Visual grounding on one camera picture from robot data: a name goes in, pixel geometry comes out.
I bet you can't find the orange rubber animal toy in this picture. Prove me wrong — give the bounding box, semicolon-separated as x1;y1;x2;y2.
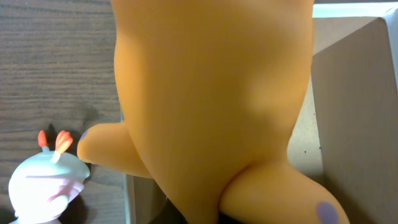
77;0;348;223

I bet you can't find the white cardboard box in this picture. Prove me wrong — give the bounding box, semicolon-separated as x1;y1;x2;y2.
128;19;397;223

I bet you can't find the white pink chicken toy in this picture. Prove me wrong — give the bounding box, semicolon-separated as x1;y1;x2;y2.
8;130;90;224

